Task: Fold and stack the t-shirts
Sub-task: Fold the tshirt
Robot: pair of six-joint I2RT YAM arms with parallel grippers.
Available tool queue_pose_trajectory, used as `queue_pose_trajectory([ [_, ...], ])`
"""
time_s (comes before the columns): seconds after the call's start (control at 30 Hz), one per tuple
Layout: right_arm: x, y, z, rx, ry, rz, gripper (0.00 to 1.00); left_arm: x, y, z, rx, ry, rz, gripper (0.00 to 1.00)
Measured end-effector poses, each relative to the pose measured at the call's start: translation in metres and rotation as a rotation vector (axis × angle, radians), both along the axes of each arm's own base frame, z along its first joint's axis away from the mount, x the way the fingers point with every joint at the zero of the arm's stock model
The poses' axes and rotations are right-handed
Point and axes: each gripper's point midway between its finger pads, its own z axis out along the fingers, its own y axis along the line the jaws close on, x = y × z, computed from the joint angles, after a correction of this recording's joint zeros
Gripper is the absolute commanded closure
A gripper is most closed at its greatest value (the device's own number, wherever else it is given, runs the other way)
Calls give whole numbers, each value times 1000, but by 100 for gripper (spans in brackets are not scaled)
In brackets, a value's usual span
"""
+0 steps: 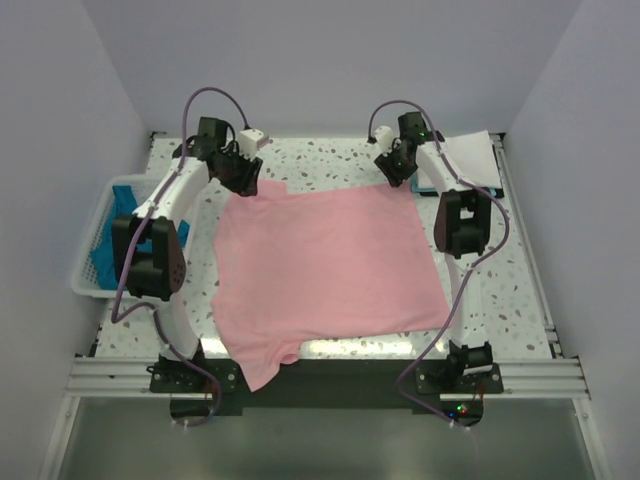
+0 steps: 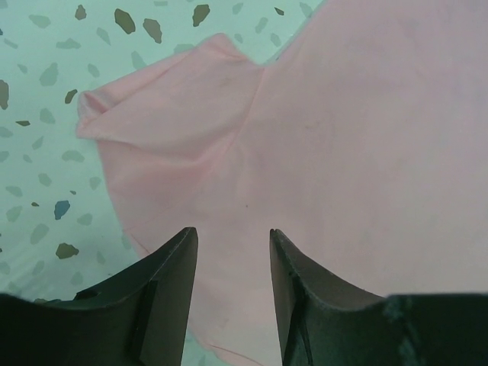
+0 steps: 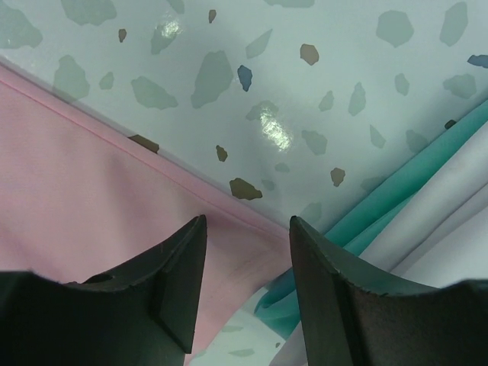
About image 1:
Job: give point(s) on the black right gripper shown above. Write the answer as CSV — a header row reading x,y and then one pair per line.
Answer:
x,y
395,177

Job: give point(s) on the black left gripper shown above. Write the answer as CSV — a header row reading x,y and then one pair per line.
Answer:
x,y
247,185

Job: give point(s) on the pink t shirt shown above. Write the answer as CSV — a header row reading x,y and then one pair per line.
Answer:
x,y
342,263

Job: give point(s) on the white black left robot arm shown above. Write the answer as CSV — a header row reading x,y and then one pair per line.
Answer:
x,y
177,339

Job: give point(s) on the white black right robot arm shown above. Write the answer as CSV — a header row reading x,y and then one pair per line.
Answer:
x,y
461,234

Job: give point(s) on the folded teal t shirt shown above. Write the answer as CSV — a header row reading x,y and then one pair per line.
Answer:
x,y
431,192

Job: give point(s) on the folded white t shirt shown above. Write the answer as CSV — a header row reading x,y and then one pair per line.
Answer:
x,y
481,138

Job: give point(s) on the folded black t shirt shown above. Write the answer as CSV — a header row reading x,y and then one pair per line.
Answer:
x,y
478,165

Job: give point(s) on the blue t shirt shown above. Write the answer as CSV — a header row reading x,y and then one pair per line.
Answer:
x,y
158,264

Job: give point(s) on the white plastic basket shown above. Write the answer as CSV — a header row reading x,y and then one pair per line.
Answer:
x,y
95,235

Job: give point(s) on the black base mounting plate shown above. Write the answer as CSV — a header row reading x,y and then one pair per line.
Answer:
x,y
320,385

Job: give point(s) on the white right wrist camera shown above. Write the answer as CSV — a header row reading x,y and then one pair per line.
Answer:
x,y
384,137

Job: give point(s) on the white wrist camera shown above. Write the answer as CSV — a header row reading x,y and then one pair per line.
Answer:
x,y
384,137
251,140

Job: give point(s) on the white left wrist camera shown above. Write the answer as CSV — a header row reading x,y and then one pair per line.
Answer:
x,y
251,140

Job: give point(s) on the aluminium frame rail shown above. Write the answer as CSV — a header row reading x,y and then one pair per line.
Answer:
x,y
522,379

